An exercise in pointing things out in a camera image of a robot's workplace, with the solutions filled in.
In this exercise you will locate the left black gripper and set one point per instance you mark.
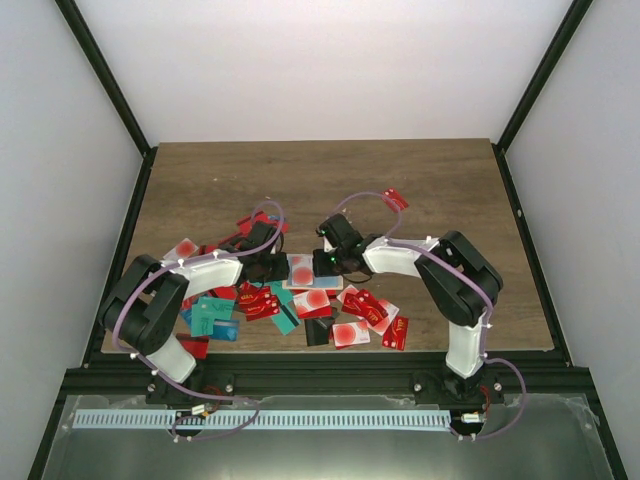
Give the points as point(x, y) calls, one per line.
point(283, 269)

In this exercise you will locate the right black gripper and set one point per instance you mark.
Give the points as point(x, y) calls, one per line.
point(319, 266)

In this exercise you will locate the blue VIP card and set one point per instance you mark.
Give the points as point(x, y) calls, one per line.
point(329, 282)

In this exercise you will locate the red white circle card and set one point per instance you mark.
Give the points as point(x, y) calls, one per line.
point(301, 270)
point(350, 334)
point(312, 303)
point(183, 250)

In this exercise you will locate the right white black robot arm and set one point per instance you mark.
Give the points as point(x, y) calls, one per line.
point(462, 283)

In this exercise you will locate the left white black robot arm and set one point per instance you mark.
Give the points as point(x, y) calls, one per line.
point(141, 310)

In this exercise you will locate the red gold VIP card centre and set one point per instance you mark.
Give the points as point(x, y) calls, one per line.
point(257, 302)

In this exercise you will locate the red gold vip card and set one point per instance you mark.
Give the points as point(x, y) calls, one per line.
point(257, 302)
point(363, 304)

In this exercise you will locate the red stripe card back left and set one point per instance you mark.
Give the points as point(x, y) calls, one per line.
point(245, 224)

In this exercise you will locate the red gold VIP card right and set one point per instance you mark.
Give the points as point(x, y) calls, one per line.
point(363, 304)

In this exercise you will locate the teal VIP card upper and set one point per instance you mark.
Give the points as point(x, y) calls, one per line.
point(286, 320)

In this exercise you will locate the teal vip card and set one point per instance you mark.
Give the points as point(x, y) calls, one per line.
point(286, 320)
point(206, 311)

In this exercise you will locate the black card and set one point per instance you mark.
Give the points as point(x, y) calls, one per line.
point(317, 330)

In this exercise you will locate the red white circle card bottom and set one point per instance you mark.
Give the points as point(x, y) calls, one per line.
point(350, 334)

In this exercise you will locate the blue chip card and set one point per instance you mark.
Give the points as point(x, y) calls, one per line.
point(225, 330)

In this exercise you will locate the teal VIP card lower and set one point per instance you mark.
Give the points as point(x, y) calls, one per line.
point(206, 311)

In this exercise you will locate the red card lone back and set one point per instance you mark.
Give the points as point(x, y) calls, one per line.
point(394, 200)

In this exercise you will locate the red card far right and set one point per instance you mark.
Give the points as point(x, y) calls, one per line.
point(396, 334)

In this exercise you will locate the dark red stripe card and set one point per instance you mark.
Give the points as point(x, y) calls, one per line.
point(196, 346)

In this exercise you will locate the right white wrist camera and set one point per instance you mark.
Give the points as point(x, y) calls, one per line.
point(327, 245)

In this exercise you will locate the black aluminium front rail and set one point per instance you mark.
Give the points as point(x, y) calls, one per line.
point(338, 372)

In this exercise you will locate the light blue slotted cable duct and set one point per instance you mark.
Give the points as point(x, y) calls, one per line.
point(421, 420)

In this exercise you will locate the black frame post left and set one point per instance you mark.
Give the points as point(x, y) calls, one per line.
point(92, 52)

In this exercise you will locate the black frame post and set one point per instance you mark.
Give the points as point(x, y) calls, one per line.
point(92, 52)
point(560, 41)

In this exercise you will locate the black frame post right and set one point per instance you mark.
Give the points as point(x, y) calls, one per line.
point(560, 41)

